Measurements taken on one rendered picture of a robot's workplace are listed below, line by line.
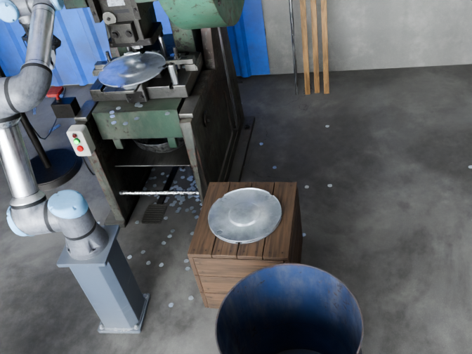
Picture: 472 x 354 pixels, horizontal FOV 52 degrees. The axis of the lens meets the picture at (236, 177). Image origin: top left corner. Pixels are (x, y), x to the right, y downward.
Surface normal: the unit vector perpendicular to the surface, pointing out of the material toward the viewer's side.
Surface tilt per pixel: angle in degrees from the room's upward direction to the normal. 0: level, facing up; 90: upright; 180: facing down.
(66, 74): 90
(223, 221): 0
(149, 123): 90
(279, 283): 88
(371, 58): 90
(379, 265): 0
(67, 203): 8
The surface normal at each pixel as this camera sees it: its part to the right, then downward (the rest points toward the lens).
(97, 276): -0.10, 0.66
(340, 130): -0.15, -0.75
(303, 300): -0.31, 0.63
